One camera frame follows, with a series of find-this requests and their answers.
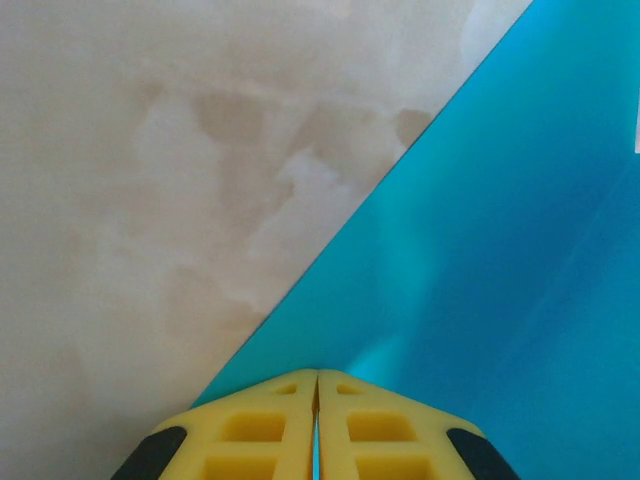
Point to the blue square paper sheet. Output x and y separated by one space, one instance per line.
475 250

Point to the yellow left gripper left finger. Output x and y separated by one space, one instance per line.
295 430

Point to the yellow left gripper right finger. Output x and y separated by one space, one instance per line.
335 430

